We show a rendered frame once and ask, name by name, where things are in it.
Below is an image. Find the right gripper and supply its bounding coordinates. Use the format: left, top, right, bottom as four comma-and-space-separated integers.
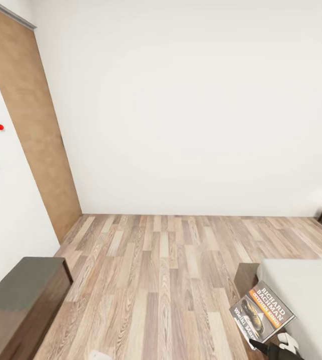
249, 338, 305, 360

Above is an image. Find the hardback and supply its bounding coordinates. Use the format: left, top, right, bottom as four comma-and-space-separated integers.
229, 281, 295, 351

